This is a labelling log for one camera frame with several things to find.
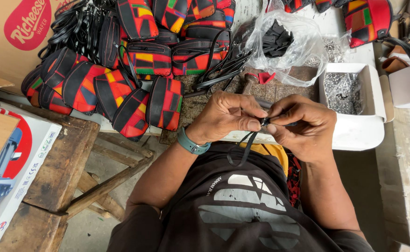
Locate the person's right hand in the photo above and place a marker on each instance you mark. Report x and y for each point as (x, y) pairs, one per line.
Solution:
(306, 129)

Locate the small clear bag of rivets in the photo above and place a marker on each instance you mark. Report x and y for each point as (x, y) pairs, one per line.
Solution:
(334, 49)

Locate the bag of silver rivets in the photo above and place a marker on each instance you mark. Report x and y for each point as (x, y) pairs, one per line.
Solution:
(343, 92)

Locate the brown cardboard carton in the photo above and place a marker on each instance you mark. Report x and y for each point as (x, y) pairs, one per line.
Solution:
(12, 38)

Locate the yellow cloth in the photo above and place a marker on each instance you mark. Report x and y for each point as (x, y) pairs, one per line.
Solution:
(276, 154)

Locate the clear bag of black pieces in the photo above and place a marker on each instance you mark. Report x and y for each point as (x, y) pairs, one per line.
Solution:
(285, 42)

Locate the small white box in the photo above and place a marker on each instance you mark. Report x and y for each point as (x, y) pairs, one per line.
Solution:
(406, 89)

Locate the red leather scrap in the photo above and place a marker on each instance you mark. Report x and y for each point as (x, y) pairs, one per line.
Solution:
(266, 77)

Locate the open white cardboard box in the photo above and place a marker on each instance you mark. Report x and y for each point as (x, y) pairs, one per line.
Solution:
(359, 129)

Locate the person's black printed shirt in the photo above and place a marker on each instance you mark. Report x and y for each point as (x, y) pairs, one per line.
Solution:
(240, 210)

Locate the worn wooden stool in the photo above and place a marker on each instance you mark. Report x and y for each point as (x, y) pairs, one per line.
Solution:
(65, 164)

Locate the brown leather piece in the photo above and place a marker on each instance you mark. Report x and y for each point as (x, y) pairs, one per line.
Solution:
(394, 64)

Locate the teal wristwatch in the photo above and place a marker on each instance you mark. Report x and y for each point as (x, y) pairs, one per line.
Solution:
(189, 143)

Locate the heap of red leather scraps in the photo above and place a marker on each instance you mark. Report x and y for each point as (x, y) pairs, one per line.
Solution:
(293, 182)

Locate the pile of patchwork leather pouches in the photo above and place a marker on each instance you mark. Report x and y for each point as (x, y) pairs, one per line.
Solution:
(135, 70)

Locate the large patchwork leather bag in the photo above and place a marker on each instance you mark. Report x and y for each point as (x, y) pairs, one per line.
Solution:
(368, 21)

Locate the white appliance box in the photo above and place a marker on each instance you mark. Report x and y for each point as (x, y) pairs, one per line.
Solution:
(19, 168)

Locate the person's left hand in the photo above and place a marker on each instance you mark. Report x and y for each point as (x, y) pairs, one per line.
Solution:
(219, 117)

